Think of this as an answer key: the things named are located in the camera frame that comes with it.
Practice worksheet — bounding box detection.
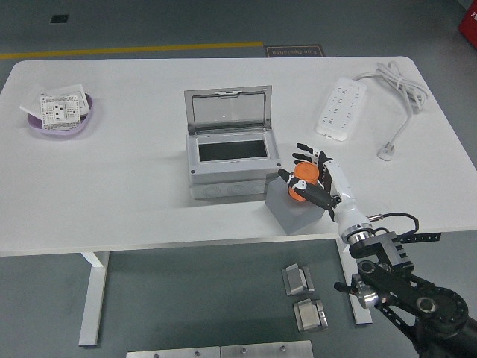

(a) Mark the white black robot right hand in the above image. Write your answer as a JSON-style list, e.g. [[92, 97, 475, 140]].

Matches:
[[277, 142, 373, 239]]

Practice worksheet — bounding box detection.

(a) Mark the orange cylinder object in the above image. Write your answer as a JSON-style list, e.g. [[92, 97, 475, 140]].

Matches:
[[287, 160, 321, 203]]

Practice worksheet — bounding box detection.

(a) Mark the grey electrical box clear lid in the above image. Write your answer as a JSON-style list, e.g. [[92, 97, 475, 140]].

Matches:
[[183, 84, 283, 201]]

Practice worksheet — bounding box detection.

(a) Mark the grey cube holder block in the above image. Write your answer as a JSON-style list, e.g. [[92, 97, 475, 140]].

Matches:
[[265, 178, 336, 236]]

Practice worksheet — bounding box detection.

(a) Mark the white power strip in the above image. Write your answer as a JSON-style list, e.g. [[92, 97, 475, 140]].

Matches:
[[315, 76, 368, 142]]

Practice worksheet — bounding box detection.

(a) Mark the black table control panel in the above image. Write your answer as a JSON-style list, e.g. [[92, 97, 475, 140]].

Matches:
[[402, 231, 443, 243]]

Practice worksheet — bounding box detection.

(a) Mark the silver metal block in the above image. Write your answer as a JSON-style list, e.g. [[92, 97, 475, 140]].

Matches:
[[292, 298, 329, 334], [282, 263, 316, 298]]

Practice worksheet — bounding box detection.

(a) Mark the dark floor sign orange text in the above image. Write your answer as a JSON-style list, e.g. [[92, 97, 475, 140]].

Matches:
[[264, 45, 325, 59]]

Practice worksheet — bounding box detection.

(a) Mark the silver metal plate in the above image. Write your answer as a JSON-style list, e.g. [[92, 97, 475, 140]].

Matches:
[[220, 339, 314, 358], [125, 345, 221, 358]]

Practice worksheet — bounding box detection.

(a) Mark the red sign board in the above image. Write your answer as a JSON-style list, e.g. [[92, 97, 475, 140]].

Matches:
[[458, 7, 477, 45]]

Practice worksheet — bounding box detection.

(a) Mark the yellow floor tape line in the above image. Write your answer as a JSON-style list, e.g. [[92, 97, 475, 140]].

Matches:
[[0, 41, 265, 60]]

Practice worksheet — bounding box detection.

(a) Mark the purple bowl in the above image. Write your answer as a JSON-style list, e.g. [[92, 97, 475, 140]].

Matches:
[[26, 92, 95, 136]]

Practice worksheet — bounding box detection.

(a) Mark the white socket panel printed back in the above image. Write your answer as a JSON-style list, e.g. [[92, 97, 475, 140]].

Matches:
[[39, 92, 83, 131]]

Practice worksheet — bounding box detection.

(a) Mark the white power cord with plug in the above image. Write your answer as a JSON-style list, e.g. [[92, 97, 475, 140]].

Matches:
[[352, 60, 429, 162]]

